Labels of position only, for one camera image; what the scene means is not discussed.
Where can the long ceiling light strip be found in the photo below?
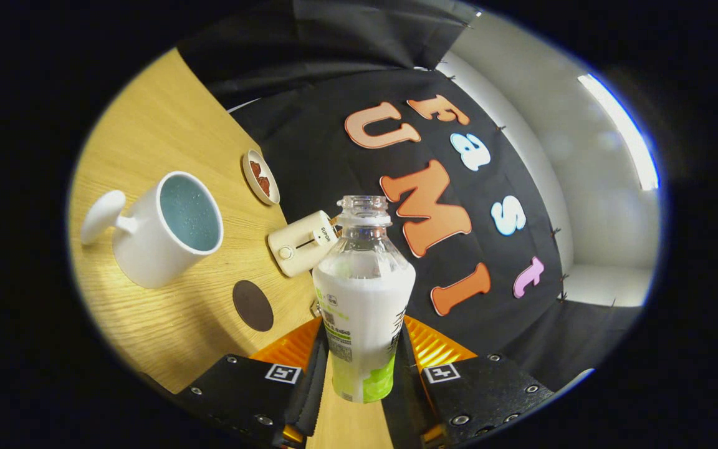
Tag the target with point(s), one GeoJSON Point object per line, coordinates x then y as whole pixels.
{"type": "Point", "coordinates": [624, 134]}

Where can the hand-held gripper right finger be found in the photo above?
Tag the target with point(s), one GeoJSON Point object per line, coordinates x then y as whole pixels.
{"type": "Point", "coordinates": [490, 393]}

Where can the round dark brown coaster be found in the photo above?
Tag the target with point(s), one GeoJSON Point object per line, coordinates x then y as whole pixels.
{"type": "Point", "coordinates": [253, 305]}

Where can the wooden table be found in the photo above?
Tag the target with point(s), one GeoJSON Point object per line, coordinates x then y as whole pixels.
{"type": "Point", "coordinates": [172, 106]}

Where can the cream toaster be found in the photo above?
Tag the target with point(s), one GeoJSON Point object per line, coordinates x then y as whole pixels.
{"type": "Point", "coordinates": [300, 246]}

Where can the white bowl of red snacks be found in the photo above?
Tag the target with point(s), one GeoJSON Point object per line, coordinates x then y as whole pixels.
{"type": "Point", "coordinates": [260, 176]}

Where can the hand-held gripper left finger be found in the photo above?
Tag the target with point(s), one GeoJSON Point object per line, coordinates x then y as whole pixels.
{"type": "Point", "coordinates": [240, 393]}

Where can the white cup blue inside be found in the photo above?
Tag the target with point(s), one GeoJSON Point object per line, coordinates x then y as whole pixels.
{"type": "Point", "coordinates": [147, 249]}

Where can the clear juice bottle green label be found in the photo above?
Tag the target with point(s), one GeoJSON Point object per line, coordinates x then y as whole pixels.
{"type": "Point", "coordinates": [362, 299]}

